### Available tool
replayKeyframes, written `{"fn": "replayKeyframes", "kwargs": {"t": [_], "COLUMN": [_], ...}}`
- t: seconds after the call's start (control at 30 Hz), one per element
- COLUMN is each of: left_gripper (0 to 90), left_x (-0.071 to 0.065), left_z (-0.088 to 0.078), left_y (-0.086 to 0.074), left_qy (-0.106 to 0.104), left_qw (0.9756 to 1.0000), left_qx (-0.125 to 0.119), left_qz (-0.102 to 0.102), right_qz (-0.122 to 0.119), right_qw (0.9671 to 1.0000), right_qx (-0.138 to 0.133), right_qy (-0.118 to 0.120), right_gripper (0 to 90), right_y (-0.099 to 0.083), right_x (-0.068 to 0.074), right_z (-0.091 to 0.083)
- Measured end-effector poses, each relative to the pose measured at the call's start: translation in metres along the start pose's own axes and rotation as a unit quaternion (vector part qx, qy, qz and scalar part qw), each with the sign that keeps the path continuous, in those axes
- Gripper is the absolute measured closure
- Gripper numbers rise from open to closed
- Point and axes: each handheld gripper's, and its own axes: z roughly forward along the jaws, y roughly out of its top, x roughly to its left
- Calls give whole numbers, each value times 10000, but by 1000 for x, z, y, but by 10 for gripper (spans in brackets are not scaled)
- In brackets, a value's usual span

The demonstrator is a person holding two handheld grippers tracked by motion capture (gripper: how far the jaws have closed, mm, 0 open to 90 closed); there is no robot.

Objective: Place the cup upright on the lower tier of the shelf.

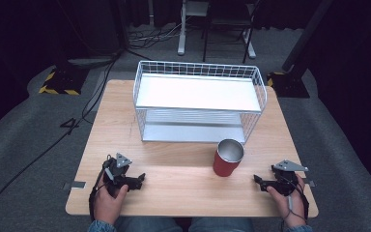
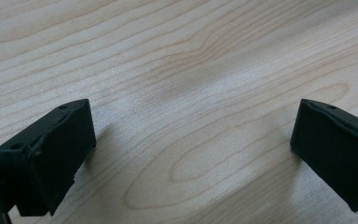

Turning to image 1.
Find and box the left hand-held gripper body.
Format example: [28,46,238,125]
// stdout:
[101,152,143,198]

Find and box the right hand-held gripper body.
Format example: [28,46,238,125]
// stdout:
[269,159,310,197]

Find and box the person's right hand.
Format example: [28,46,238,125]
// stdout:
[266,173,307,229]

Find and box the person's left hand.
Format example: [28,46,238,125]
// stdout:
[93,182,130,225]

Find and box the gray tape strip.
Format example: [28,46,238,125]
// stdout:
[301,177,317,189]
[62,180,87,190]

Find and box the red cup with metal inside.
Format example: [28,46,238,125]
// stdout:
[212,138,245,178]

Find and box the person's left leg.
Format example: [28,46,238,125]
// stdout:
[113,216,186,232]

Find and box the person's leg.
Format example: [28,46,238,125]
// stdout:
[187,217,256,232]
[113,216,186,232]

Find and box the person's right leg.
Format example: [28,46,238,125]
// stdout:
[187,217,256,232]

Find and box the black stand with striped base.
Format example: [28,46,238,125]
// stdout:
[38,0,91,97]
[266,0,335,99]

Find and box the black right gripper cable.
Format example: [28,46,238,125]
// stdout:
[279,175,311,232]

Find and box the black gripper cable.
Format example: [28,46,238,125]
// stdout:
[279,175,311,232]
[88,155,114,224]

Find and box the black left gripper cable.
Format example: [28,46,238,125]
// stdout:
[88,155,114,224]

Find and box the long black floor cable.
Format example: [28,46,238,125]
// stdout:
[0,47,124,225]

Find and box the white wire shelf rack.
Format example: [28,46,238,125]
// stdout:
[131,60,269,145]

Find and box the bundle of floor cables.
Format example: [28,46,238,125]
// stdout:
[127,18,187,44]

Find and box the black metal chair frame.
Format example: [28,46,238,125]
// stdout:
[201,0,261,65]

